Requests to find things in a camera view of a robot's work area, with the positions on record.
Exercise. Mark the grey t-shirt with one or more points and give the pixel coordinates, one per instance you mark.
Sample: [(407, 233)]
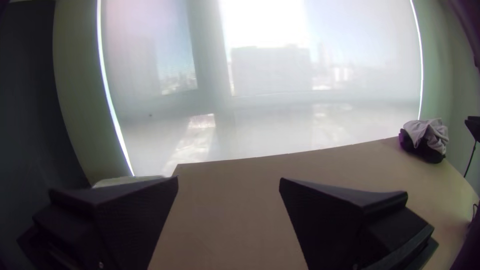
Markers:
[(431, 135)]

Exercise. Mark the pile of folded clothes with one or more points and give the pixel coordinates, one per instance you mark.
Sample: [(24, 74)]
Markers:
[(429, 155)]

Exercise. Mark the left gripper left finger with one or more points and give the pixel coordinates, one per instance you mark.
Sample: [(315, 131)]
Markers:
[(112, 225)]

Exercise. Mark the black tripod stand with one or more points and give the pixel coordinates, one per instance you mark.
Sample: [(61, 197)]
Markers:
[(474, 127)]

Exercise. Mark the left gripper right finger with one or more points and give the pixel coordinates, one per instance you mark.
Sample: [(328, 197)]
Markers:
[(337, 228)]

